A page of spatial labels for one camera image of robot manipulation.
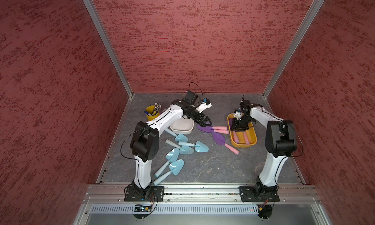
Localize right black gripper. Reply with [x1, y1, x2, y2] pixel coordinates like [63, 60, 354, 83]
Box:
[230, 114, 255, 131]

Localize yellow storage box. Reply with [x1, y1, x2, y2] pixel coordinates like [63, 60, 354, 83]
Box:
[227, 113, 257, 148]

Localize purple shovel front pink handle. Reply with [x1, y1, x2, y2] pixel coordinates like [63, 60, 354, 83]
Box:
[229, 118, 239, 144]

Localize purple shovel small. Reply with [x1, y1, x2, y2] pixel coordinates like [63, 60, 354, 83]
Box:
[243, 132, 250, 145]

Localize white storage box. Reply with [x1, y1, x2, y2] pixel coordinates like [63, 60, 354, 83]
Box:
[170, 118, 194, 135]

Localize light blue shovel back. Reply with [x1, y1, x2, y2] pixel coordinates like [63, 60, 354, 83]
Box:
[165, 128, 188, 142]

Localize light blue shovel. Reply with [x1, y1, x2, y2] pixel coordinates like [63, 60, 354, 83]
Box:
[165, 140, 194, 155]
[154, 148, 180, 178]
[154, 159, 185, 186]
[178, 141, 209, 152]
[165, 128, 188, 142]

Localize purple shovel long pink handle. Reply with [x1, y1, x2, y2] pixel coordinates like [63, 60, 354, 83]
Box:
[248, 122, 257, 144]

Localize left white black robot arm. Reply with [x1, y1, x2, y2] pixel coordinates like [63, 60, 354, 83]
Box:
[130, 98, 212, 199]

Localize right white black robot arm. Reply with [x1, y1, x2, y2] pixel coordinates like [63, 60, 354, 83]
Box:
[231, 100, 297, 201]

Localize purple shovel back upper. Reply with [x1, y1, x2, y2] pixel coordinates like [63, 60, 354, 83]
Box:
[197, 125, 228, 133]

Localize purple shovel back lower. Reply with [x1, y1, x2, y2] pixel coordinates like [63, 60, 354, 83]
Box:
[214, 129, 229, 134]

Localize light blue shovel right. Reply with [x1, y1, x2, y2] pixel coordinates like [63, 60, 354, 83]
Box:
[178, 141, 209, 152]

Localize light blue shovel middle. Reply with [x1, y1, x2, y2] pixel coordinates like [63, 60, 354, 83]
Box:
[165, 140, 194, 155]

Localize light blue shovel nearest front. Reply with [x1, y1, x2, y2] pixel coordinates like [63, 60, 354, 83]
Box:
[154, 159, 185, 186]

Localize yellow cup with pens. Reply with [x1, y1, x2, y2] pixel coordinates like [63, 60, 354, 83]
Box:
[144, 103, 161, 121]

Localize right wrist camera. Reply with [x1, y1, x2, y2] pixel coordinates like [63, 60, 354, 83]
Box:
[233, 110, 243, 120]

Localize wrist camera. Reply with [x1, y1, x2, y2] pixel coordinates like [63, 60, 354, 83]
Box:
[233, 110, 243, 120]
[196, 98, 212, 113]

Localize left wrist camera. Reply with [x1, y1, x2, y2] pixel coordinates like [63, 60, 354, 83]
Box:
[196, 98, 212, 113]

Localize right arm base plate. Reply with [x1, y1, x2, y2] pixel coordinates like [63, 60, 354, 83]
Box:
[238, 186, 280, 203]

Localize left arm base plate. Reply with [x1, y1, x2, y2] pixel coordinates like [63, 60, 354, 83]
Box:
[124, 184, 165, 202]

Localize aluminium front rail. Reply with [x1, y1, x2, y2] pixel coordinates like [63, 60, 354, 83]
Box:
[83, 182, 322, 204]

